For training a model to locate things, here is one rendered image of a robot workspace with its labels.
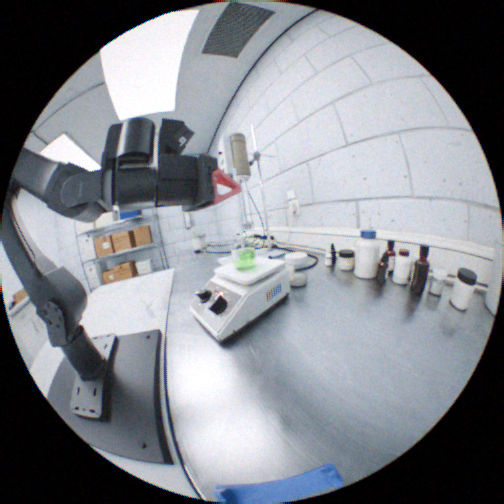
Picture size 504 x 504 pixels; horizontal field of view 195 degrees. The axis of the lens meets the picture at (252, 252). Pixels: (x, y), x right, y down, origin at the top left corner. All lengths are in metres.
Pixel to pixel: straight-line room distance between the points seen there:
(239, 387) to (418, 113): 0.79
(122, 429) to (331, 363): 0.27
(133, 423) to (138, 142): 0.32
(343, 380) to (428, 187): 0.55
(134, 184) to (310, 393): 0.31
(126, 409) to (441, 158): 0.82
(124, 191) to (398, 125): 0.71
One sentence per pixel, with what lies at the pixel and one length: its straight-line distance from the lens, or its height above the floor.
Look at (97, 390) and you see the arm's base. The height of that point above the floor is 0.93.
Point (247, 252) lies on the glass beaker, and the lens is 0.27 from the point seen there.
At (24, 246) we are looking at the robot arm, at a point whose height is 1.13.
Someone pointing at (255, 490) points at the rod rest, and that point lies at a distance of 0.18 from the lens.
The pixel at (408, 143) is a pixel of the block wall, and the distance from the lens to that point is 0.63.
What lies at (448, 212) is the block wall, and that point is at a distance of 0.59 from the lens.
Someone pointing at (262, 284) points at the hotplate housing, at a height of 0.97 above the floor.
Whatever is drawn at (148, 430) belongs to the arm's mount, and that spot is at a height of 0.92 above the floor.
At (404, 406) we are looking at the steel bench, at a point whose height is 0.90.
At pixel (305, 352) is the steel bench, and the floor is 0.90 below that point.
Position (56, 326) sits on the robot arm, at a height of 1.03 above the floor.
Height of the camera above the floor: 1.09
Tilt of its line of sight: 13 degrees down
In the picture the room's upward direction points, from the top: 8 degrees counter-clockwise
